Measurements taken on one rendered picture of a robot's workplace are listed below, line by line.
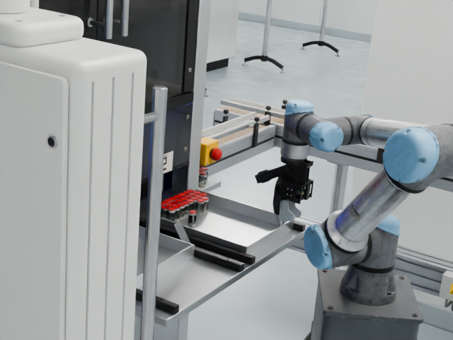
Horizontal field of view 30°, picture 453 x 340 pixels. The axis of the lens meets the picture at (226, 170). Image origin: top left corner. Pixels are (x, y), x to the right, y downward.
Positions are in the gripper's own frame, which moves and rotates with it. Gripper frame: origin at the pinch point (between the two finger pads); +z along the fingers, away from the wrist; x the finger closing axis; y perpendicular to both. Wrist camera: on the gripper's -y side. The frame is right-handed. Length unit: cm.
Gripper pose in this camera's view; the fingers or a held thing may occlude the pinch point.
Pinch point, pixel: (279, 222)
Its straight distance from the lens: 237.2
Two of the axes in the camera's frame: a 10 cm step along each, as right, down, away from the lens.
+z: -0.8, 9.4, 3.3
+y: 8.4, 2.4, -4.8
